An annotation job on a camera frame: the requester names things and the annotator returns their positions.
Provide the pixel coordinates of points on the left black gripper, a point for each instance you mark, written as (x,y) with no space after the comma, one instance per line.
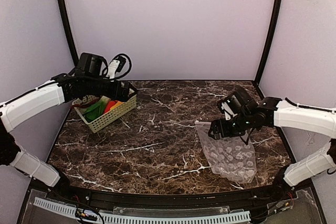
(122,91)

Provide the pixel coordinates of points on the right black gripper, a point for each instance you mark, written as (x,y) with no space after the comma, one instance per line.
(219,128)

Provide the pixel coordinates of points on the clear zip top bag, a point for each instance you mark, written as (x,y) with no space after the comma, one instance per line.
(229,158)

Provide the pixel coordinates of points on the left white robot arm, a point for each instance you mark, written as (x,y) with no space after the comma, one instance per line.
(60,89)

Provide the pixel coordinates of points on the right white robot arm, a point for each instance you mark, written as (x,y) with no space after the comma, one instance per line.
(277,112)

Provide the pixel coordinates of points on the orange fruit toy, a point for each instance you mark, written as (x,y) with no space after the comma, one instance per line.
(119,102)

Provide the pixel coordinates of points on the red pepper toy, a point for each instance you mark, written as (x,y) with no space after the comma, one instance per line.
(109,105)

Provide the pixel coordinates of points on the beige perforated plastic basket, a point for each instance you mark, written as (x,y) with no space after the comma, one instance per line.
(81,105)

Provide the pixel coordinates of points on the white bok choy toy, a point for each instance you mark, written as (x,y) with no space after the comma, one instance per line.
(104,99)

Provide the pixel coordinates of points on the green leafy vegetable toy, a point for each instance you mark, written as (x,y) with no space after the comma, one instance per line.
(95,111)

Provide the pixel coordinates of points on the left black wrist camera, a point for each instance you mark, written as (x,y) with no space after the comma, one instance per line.
(116,66)

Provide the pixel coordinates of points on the white slotted cable duct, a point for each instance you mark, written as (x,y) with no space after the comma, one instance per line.
(133,215)

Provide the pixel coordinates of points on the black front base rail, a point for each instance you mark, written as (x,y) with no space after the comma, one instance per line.
(307,207)

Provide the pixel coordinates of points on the left black frame post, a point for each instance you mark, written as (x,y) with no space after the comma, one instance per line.
(67,30)

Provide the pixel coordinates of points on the black frame post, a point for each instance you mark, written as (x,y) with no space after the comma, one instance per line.
(67,30)
(268,41)

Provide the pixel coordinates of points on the right black frame post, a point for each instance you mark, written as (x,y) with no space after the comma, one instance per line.
(268,41)

